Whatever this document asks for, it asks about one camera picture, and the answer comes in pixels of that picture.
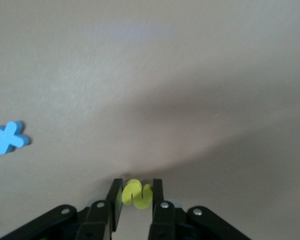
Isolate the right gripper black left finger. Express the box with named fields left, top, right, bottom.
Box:
left=0, top=177, right=124, bottom=240

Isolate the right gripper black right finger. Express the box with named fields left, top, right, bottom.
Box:
left=147, top=178, right=251, bottom=240

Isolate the yellow foam letter s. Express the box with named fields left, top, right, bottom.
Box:
left=121, top=179, right=155, bottom=210

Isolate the blue foam letter x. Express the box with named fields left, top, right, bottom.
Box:
left=0, top=120, right=31, bottom=155

